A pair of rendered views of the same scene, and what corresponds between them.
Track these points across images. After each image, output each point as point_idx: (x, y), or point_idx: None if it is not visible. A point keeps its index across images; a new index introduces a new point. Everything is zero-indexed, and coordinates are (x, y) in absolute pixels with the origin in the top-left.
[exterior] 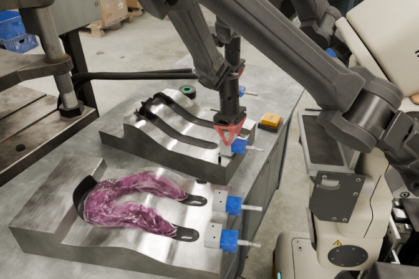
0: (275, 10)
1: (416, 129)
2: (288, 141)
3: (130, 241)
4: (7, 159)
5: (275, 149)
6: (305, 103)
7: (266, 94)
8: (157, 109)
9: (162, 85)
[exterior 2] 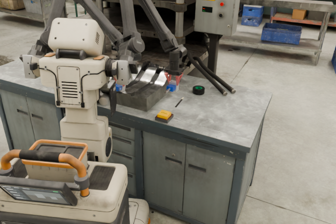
0: (53, 2)
1: (33, 45)
2: None
3: None
4: (142, 61)
5: (199, 171)
6: None
7: (206, 120)
8: (150, 69)
9: (210, 84)
